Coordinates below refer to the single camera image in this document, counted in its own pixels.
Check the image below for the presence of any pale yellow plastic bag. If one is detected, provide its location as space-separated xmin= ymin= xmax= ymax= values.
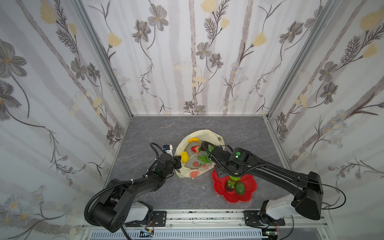
xmin=175 ymin=130 xmax=225 ymax=179

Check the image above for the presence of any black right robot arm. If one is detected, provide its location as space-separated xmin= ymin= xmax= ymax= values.
xmin=201 ymin=141 xmax=325 ymax=221

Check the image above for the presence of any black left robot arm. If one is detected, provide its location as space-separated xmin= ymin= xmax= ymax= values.
xmin=84 ymin=143 xmax=182 ymax=233

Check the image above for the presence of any dark green fake fruit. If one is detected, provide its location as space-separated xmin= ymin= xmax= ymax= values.
xmin=235 ymin=182 xmax=246 ymax=196

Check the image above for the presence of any fake red strawberry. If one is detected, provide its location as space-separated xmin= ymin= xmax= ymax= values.
xmin=191 ymin=146 xmax=201 ymax=154

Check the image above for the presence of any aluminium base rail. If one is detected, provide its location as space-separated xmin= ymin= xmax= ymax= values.
xmin=80 ymin=209 xmax=334 ymax=240

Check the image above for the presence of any dark brown fake fruit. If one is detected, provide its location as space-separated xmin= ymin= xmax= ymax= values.
xmin=225 ymin=184 xmax=235 ymax=192

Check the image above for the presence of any bright green fake fruit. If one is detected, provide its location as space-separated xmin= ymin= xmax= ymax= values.
xmin=229 ymin=176 xmax=241 ymax=182

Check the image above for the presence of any small green grape cluster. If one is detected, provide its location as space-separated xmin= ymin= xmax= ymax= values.
xmin=227 ymin=180 xmax=235 ymax=189

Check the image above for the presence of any green fake grape bunch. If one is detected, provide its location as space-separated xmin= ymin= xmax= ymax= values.
xmin=197 ymin=146 xmax=214 ymax=164

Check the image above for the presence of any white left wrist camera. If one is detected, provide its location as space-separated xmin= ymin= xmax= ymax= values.
xmin=163 ymin=145 xmax=173 ymax=156

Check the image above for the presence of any red flower-shaped plastic bowl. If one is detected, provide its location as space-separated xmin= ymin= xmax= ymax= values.
xmin=212 ymin=170 xmax=257 ymax=204

